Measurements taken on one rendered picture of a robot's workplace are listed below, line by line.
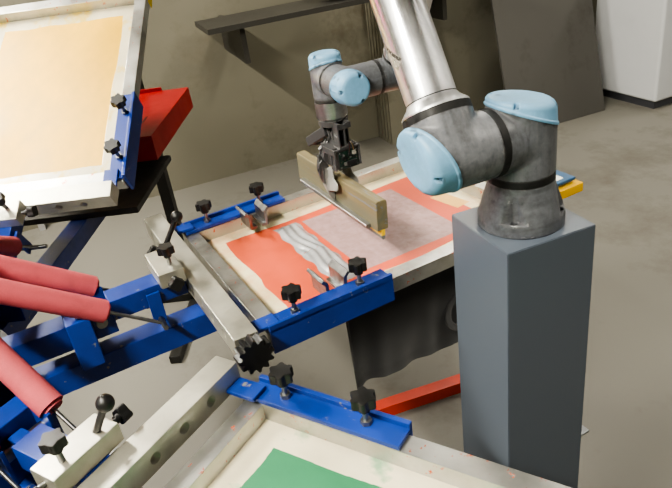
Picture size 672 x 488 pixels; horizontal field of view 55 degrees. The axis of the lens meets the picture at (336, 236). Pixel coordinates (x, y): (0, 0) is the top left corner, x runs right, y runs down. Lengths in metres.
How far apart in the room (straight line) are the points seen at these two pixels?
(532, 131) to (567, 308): 0.35
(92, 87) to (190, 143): 2.59
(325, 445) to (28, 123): 1.44
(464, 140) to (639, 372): 1.87
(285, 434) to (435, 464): 0.27
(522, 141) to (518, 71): 3.90
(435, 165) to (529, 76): 4.04
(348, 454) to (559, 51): 4.36
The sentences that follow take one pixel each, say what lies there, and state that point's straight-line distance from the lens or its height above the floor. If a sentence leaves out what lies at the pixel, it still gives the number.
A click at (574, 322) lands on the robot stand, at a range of 1.28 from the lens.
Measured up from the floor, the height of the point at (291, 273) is 0.95.
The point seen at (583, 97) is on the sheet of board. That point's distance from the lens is 5.30.
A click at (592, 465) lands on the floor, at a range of 2.39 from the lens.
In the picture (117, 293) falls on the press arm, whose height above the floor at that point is 1.04.
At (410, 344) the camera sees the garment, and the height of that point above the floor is 0.71.
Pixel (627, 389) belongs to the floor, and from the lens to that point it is 2.68.
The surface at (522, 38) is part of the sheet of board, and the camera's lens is 4.99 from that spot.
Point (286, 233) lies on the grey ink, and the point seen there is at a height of 0.96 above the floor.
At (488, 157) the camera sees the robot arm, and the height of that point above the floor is 1.37.
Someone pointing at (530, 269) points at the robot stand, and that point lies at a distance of 1.14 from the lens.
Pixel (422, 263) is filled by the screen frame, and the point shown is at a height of 0.99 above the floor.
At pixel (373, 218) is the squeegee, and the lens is 1.47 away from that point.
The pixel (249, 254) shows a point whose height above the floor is 0.95.
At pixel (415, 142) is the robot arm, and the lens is 1.01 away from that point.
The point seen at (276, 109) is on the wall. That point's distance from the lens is 4.80.
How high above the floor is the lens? 1.76
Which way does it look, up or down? 28 degrees down
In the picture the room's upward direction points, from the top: 9 degrees counter-clockwise
